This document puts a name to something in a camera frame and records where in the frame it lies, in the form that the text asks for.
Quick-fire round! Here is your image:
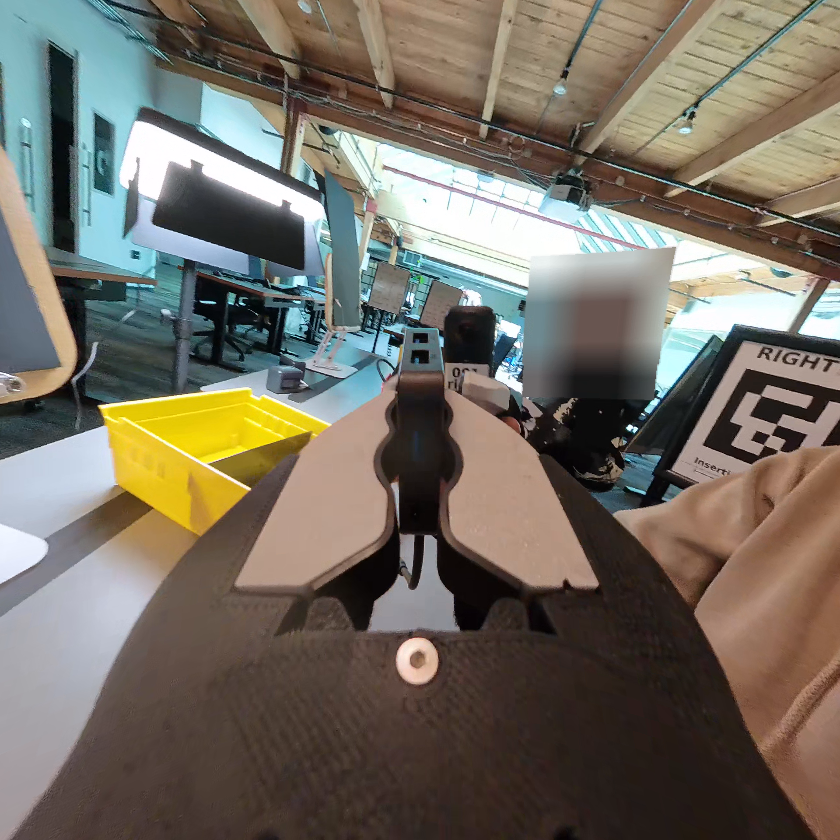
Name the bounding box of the black board on stand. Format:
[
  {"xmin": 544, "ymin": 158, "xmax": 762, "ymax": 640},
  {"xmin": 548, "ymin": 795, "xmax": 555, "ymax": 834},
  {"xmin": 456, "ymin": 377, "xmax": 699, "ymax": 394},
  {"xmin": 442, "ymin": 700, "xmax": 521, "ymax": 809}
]
[{"xmin": 307, "ymin": 171, "xmax": 365, "ymax": 378}]

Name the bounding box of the brown easel board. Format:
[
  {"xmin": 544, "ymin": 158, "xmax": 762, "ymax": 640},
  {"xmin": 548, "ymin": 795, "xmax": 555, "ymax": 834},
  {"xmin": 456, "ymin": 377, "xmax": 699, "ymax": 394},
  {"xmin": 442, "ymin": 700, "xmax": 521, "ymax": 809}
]
[
  {"xmin": 420, "ymin": 281, "xmax": 463, "ymax": 329},
  {"xmin": 367, "ymin": 262, "xmax": 411, "ymax": 316}
]

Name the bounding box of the black white marker sign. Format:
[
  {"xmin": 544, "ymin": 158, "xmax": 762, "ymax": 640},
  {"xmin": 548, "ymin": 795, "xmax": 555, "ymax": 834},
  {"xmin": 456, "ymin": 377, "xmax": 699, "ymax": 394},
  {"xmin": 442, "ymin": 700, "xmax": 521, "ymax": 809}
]
[{"xmin": 653, "ymin": 323, "xmax": 840, "ymax": 490}]

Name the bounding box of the yellow plastic bin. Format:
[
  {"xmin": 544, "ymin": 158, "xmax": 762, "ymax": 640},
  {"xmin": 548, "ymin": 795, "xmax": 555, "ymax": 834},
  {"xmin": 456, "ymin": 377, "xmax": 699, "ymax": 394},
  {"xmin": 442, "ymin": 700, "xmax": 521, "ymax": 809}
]
[{"xmin": 98, "ymin": 387, "xmax": 331, "ymax": 534}]

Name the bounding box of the white tablet stand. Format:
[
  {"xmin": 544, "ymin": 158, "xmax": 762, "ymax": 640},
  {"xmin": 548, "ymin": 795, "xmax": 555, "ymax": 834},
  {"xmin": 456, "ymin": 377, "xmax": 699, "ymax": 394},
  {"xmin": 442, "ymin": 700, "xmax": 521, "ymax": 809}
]
[{"xmin": 0, "ymin": 523, "xmax": 50, "ymax": 585}]

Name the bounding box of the black hdmi switch box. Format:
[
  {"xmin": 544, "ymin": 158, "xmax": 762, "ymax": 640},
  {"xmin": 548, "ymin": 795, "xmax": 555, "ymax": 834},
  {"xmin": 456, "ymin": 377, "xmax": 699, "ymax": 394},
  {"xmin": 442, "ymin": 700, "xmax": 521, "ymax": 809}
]
[{"xmin": 395, "ymin": 327, "xmax": 454, "ymax": 536}]

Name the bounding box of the dark wall frame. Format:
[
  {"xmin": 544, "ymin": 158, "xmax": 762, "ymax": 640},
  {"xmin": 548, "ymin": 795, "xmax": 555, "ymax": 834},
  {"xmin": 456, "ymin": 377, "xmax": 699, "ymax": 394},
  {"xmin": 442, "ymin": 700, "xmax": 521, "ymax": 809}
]
[{"xmin": 92, "ymin": 113, "xmax": 117, "ymax": 196}]

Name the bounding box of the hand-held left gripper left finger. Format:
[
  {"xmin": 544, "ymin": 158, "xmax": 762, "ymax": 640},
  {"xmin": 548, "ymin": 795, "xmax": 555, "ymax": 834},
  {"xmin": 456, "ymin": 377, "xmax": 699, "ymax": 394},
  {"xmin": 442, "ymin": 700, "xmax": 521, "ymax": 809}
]
[{"xmin": 233, "ymin": 392, "xmax": 403, "ymax": 624}]

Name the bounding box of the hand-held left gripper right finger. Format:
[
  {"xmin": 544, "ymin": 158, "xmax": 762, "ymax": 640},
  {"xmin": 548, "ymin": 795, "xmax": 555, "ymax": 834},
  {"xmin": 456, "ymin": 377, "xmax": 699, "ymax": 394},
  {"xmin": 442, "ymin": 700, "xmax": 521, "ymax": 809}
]
[{"xmin": 438, "ymin": 392, "xmax": 601, "ymax": 627}]

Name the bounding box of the thick black braided cable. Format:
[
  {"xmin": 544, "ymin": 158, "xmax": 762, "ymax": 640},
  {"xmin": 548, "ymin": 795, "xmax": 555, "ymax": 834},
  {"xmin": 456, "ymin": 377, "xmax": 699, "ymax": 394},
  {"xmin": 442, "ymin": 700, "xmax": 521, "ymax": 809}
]
[{"xmin": 399, "ymin": 533, "xmax": 429, "ymax": 589}]

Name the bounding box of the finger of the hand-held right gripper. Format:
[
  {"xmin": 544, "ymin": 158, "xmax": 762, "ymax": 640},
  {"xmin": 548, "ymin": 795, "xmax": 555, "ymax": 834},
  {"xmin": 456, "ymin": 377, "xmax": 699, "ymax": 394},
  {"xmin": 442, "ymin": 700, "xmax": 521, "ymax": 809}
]
[{"xmin": 462, "ymin": 378, "xmax": 512, "ymax": 414}]

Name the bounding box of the person's right forearm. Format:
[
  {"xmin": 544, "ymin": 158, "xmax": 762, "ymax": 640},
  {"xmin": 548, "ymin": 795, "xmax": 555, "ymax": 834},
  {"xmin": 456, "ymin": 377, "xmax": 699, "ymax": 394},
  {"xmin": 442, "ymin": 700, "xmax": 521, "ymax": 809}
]
[{"xmin": 613, "ymin": 445, "xmax": 840, "ymax": 840}]

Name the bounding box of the black tape strip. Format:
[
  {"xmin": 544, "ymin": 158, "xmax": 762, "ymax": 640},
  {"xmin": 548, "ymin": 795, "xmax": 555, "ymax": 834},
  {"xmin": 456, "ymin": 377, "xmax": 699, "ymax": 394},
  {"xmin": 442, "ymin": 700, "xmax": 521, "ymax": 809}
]
[{"xmin": 0, "ymin": 489, "xmax": 161, "ymax": 618}]

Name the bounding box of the ceiling projector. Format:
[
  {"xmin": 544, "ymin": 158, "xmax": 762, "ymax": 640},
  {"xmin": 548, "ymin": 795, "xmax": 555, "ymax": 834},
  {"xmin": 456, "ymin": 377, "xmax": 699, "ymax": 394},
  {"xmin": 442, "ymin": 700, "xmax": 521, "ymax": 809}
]
[{"xmin": 538, "ymin": 172, "xmax": 595, "ymax": 217}]

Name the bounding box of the wooden office desk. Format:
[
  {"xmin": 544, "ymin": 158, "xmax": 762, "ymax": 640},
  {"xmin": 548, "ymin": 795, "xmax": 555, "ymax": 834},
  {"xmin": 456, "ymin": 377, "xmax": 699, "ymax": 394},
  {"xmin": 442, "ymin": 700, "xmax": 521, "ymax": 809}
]
[{"xmin": 47, "ymin": 248, "xmax": 158, "ymax": 342}]

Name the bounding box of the dark door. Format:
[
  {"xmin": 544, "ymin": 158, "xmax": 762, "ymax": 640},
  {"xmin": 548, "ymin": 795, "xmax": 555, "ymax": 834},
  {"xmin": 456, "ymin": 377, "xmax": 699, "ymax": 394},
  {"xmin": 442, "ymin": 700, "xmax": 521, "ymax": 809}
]
[{"xmin": 46, "ymin": 42, "xmax": 80, "ymax": 253}]

